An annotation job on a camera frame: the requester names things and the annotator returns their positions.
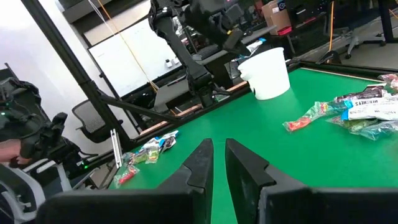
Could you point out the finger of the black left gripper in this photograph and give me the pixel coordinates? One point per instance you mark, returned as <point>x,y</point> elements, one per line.
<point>234,42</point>

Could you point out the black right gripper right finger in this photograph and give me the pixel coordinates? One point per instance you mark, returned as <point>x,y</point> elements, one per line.
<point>248,186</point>

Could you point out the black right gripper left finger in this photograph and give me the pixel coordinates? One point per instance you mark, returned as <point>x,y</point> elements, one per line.
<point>192,186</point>

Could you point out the green candy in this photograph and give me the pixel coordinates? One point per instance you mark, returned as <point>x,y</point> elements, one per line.
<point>377,130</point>
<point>351,124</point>
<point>149,155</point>

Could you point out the red candy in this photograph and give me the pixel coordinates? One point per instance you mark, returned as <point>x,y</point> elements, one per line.
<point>388,81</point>
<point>295,124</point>
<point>126,176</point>

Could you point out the multicolour candy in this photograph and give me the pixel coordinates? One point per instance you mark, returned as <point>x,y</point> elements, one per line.
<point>329,110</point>

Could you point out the white Hersheys candy bag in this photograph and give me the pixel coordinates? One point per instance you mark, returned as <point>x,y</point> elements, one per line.
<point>373,109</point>

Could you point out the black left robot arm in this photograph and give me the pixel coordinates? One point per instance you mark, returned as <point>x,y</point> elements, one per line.
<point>174,34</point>

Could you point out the clear blue plastic bag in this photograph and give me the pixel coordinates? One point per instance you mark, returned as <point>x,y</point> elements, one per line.
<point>255,46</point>

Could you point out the grey side desk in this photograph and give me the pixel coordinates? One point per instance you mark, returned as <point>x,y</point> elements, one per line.
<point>214,54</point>

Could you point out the white jack-o-lantern bucket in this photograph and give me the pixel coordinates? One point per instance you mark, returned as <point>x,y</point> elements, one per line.
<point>267,74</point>

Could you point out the brown cardboard box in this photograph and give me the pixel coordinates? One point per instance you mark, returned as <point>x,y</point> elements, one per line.
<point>275,15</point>

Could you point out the wooden base board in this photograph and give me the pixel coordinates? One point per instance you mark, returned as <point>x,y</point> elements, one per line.
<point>186,111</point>

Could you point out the white whiteboard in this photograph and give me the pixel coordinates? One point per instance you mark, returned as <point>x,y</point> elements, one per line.
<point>124,65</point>

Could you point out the black mesh office chair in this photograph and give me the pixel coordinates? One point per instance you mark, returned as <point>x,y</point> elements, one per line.
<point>90,119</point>

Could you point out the grey office chair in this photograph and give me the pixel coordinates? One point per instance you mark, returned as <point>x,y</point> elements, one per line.
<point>362,37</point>

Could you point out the white office chair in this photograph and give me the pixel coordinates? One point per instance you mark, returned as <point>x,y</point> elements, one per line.
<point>18,193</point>

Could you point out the person's hand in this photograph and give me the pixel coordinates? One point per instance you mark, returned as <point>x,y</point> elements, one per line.
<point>9,151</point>

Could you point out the black partition panel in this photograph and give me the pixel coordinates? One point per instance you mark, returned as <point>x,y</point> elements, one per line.
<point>6,73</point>

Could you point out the silver aluminium bracket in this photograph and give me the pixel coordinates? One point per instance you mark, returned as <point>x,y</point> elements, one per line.
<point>116,149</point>

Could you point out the black aluminium table frame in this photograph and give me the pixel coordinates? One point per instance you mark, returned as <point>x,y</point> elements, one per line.
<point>73,62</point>

